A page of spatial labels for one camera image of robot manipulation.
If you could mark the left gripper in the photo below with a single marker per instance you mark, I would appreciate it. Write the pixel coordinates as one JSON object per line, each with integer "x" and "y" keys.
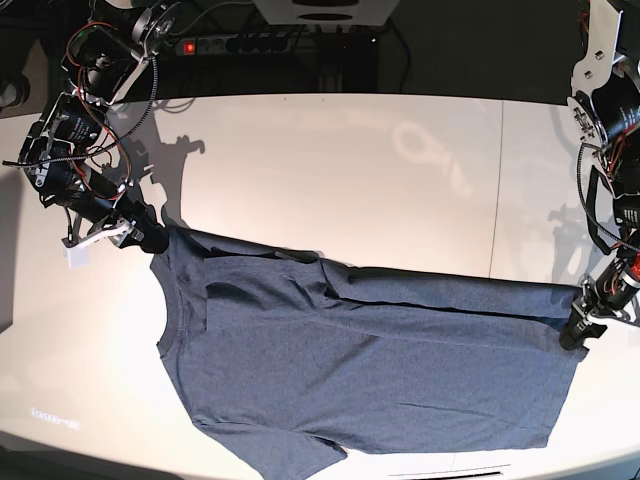
{"x": 613, "y": 295}

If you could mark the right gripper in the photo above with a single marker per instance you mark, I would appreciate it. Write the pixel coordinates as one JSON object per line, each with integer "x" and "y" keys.
{"x": 96, "y": 208}

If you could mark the blue grey T-shirt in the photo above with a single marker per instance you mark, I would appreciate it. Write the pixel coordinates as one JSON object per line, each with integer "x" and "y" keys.
{"x": 289, "y": 359}

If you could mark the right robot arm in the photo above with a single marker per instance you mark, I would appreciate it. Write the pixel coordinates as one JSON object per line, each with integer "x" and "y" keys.
{"x": 72, "y": 156}

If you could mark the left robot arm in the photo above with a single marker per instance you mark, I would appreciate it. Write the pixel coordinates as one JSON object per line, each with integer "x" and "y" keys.
{"x": 604, "y": 103}

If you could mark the black power strip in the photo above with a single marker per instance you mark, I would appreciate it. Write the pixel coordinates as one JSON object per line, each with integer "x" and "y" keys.
{"x": 224, "y": 45}

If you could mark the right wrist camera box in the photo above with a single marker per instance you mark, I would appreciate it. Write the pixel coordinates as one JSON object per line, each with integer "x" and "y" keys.
{"x": 76, "y": 256}

